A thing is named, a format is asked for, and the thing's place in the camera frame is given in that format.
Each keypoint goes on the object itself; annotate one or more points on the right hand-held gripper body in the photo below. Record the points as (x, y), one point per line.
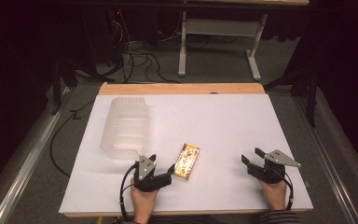
(272, 169)

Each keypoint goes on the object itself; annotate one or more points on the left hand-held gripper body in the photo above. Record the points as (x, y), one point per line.
(147, 182)

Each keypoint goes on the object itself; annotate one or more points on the yellow red snack packet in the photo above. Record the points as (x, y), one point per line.
(187, 161)

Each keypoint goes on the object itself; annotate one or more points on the translucent plastic container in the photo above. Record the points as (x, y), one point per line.
(126, 130)

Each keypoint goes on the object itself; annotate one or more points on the person's left hand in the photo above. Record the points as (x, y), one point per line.
(143, 202)

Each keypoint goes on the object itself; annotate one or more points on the person's right hand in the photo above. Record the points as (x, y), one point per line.
(273, 194)

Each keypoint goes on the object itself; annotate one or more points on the white table cover sheet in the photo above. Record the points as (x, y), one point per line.
(217, 124)

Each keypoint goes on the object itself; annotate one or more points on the black metal stand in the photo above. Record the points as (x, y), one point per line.
(310, 93)
(59, 84)

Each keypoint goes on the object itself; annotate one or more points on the silver floor rail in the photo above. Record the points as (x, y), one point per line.
(326, 161)
(28, 161)

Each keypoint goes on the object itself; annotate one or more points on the white metal desk frame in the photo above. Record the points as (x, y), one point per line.
(220, 28)

